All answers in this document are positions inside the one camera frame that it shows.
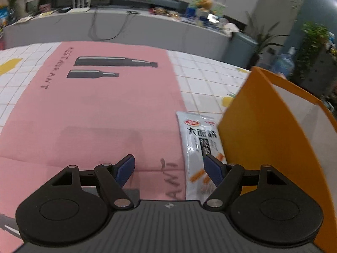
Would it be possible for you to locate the grey cabinet with plants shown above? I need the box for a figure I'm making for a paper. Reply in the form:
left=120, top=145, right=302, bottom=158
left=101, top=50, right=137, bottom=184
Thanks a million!
left=297, top=22, right=336, bottom=98

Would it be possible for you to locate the potted plant by bin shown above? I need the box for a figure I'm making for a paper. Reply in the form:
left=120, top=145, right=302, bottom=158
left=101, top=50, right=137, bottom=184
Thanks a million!
left=245, top=11, right=288, bottom=70

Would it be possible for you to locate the teddy bear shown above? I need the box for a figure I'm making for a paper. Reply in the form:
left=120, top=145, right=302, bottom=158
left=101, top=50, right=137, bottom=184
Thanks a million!
left=196, top=0, right=213, bottom=11

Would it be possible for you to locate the black power cable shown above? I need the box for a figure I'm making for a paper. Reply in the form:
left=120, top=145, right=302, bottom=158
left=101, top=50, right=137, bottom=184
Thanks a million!
left=88, top=8, right=140, bottom=42

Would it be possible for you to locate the white wifi router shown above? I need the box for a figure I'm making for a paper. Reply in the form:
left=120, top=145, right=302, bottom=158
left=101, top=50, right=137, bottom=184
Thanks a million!
left=68, top=0, right=92, bottom=13

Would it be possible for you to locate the grey blue trash bin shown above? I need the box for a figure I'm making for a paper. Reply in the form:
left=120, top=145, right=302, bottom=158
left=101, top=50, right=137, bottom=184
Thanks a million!
left=222, top=32, right=258, bottom=68

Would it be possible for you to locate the blue water jug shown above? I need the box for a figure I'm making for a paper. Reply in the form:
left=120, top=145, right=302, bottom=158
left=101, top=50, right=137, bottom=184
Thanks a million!
left=271, top=46, right=296, bottom=78

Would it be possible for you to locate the pink and white tablecloth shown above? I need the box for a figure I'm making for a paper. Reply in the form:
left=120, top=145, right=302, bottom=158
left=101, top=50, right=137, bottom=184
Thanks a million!
left=1, top=42, right=248, bottom=252

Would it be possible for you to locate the orange white cardboard box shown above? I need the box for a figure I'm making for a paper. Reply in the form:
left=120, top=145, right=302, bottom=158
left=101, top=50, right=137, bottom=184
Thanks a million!
left=218, top=67, right=336, bottom=252

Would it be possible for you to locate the grey tv console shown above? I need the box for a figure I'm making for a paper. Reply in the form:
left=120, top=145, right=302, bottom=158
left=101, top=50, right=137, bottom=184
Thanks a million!
left=4, top=8, right=230, bottom=61

